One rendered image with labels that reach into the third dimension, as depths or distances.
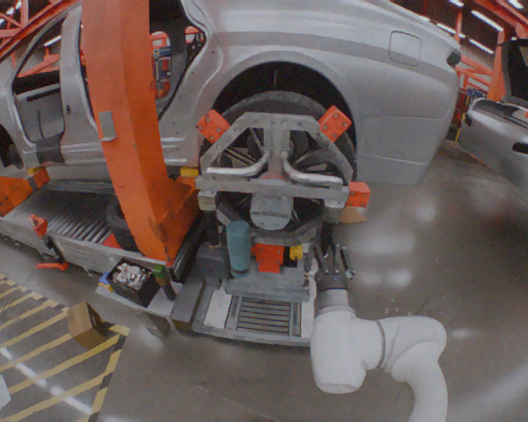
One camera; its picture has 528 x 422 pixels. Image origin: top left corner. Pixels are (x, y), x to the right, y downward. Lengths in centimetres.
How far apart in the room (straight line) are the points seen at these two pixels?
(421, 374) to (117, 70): 97
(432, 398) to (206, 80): 130
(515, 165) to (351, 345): 258
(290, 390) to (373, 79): 157
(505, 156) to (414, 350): 256
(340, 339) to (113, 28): 92
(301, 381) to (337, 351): 89
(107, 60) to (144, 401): 146
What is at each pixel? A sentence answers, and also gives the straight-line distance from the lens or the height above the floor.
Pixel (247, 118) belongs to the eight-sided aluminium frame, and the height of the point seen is 111.
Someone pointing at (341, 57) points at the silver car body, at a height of 136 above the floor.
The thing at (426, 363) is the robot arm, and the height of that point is 91.
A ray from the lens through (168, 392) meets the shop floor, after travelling 134.
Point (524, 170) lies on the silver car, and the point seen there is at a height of 97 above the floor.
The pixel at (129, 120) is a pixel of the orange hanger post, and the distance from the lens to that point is 74.
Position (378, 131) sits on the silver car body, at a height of 103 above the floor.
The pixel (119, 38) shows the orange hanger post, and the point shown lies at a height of 140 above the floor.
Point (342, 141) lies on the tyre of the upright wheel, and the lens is 83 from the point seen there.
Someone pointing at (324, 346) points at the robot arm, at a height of 87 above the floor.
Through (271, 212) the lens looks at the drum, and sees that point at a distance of 67.
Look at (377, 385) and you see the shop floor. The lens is 142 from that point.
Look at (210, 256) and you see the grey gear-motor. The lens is 117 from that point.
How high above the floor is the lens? 125
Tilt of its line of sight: 36 degrees down
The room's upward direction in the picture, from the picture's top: 2 degrees clockwise
